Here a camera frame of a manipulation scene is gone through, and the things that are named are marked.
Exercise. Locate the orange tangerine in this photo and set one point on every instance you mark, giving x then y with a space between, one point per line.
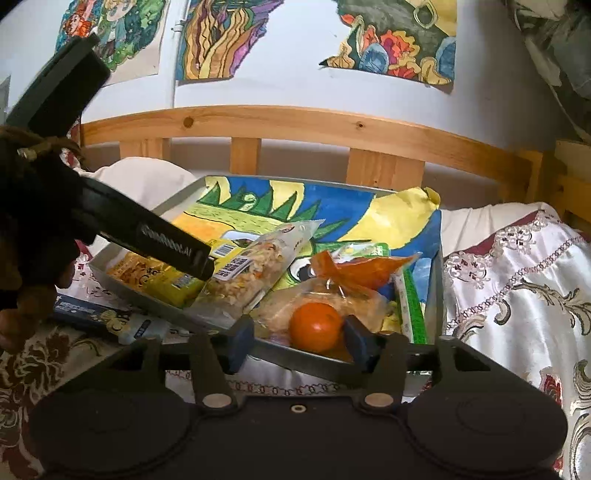
316 326

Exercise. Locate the grey wall panel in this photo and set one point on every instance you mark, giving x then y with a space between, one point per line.
3 94

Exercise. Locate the metal tray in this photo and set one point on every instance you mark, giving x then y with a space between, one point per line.
295 357

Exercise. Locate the white wall pipe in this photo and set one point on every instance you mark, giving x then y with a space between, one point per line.
173 69

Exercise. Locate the green white stick packet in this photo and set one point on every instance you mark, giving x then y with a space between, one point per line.
413 309

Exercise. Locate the person's left forearm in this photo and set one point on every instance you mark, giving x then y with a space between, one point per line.
37 217

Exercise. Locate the swirl pattern wall painting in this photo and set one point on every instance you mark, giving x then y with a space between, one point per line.
221 41

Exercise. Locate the white small packet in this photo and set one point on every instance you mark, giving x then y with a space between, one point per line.
143 330

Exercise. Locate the clear bread packet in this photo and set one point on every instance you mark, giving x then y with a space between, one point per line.
277 309

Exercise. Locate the blond figure wall drawing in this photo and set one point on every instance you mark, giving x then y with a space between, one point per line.
134 27

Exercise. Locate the floral hanging quilt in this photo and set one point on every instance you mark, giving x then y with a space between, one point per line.
558 50

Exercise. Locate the orange red snack packet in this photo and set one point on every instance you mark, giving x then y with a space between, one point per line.
364 272

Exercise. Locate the landscape wall painting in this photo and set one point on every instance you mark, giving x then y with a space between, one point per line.
397 46

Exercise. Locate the yellow snack packet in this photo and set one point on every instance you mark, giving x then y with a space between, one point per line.
157 281

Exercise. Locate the person's left hand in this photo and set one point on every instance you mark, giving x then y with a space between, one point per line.
27 314

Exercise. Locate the orange-haired figure wall drawing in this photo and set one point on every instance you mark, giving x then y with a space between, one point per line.
74 25

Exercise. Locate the painted paper tray liner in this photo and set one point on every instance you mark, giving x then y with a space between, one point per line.
258 203

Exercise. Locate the clear mixed snack packet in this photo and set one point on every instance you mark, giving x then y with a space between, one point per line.
258 267

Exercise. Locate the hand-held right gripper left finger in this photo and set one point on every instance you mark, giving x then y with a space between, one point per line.
238 345

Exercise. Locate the dark blue small packet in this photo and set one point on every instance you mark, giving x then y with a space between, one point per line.
78 311

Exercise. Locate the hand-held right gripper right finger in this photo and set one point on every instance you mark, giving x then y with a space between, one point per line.
358 342

